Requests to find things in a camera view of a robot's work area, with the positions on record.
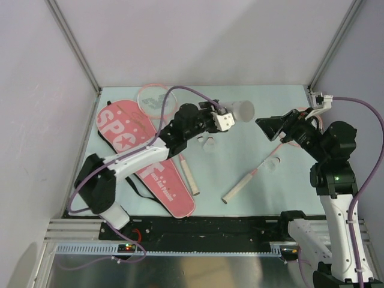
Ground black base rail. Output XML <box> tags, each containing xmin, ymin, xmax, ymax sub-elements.
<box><xmin>98</xmin><ymin>214</ymin><xmax>313</xmax><ymax>253</ymax></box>

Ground purple cable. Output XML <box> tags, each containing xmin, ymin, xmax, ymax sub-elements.
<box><xmin>68</xmin><ymin>86</ymin><xmax>224</xmax><ymax>271</ymax></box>
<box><xmin>298</xmin><ymin>96</ymin><xmax>384</xmax><ymax>286</ymax></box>

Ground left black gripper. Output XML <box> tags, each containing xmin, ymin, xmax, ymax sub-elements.
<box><xmin>184</xmin><ymin>100</ymin><xmax>218</xmax><ymax>140</ymax></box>

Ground aluminium frame post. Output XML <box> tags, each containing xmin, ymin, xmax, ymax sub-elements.
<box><xmin>307</xmin><ymin>0</ymin><xmax>366</xmax><ymax>92</ymax></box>
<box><xmin>45</xmin><ymin>0</ymin><xmax>102</xmax><ymax>96</ymax></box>

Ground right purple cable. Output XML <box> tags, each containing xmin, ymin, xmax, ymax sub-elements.
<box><xmin>298</xmin><ymin>96</ymin><xmax>384</xmax><ymax>286</ymax></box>

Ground pink badminton racket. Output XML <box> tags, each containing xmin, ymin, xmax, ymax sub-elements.
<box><xmin>137</xmin><ymin>83</ymin><xmax>200</xmax><ymax>196</ymax></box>
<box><xmin>221</xmin><ymin>106</ymin><xmax>325</xmax><ymax>205</ymax></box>

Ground pink racket cover bag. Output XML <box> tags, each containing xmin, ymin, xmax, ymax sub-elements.
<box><xmin>97</xmin><ymin>100</ymin><xmax>196</xmax><ymax>218</ymax></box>

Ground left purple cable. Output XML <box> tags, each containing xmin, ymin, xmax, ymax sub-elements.
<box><xmin>68</xmin><ymin>86</ymin><xmax>224</xmax><ymax>271</ymax></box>

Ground right aluminium frame post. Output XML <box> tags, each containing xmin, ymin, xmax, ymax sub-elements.
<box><xmin>307</xmin><ymin>0</ymin><xmax>366</xmax><ymax>92</ymax></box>

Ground translucent shuttlecock tube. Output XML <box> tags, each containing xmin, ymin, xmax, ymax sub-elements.
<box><xmin>221</xmin><ymin>100</ymin><xmax>255</xmax><ymax>122</ymax></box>

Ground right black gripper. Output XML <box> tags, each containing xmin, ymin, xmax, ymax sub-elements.
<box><xmin>256</xmin><ymin>107</ymin><xmax>328</xmax><ymax>161</ymax></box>

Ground left aluminium frame post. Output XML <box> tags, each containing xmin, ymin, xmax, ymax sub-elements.
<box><xmin>45</xmin><ymin>0</ymin><xmax>102</xmax><ymax>96</ymax></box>

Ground left pink badminton racket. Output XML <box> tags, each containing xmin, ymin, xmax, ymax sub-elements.
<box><xmin>137</xmin><ymin>83</ymin><xmax>200</xmax><ymax>196</ymax></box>

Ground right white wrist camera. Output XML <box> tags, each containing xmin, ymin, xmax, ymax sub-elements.
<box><xmin>306</xmin><ymin>92</ymin><xmax>333</xmax><ymax>119</ymax></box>

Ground right pink badminton racket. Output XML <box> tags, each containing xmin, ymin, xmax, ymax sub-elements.
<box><xmin>221</xmin><ymin>106</ymin><xmax>325</xmax><ymax>205</ymax></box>

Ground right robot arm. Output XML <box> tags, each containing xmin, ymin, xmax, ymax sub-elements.
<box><xmin>256</xmin><ymin>109</ymin><xmax>383</xmax><ymax>287</ymax></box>

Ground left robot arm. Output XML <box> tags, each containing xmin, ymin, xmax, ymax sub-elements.
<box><xmin>74</xmin><ymin>100</ymin><xmax>227</xmax><ymax>239</ymax></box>

